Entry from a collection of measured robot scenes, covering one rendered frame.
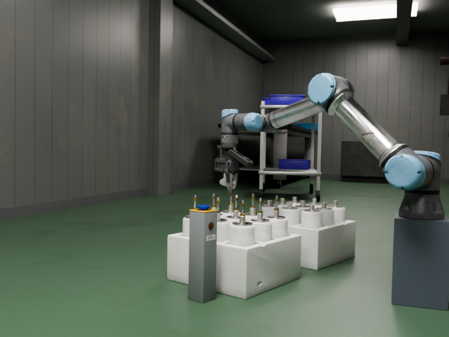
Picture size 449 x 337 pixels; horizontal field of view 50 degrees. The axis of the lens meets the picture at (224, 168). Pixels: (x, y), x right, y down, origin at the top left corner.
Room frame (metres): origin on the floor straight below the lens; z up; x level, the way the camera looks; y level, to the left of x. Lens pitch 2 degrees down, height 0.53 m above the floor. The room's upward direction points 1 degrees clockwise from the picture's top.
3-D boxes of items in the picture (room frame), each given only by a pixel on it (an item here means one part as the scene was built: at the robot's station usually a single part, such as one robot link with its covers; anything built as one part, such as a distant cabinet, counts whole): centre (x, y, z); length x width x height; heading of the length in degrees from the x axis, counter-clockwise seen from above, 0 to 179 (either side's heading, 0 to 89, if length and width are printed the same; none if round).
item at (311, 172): (5.53, -0.73, 0.58); 1.22 x 0.74 x 1.15; 179
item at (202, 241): (1.67, 0.07, 0.16); 0.07 x 0.07 x 0.31; 52
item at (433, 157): (1.70, -0.70, 0.47); 0.13 x 0.12 x 0.14; 140
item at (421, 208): (1.71, -0.70, 0.35); 0.15 x 0.15 x 0.10
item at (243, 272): (1.94, -0.05, 0.09); 0.39 x 0.39 x 0.18; 52
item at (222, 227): (1.85, 0.02, 0.16); 0.10 x 0.10 x 0.18
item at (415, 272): (1.71, -0.70, 0.15); 0.18 x 0.18 x 0.30; 71
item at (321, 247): (2.38, -0.39, 0.09); 0.39 x 0.39 x 0.18; 51
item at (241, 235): (1.78, -0.07, 0.16); 0.10 x 0.10 x 0.18
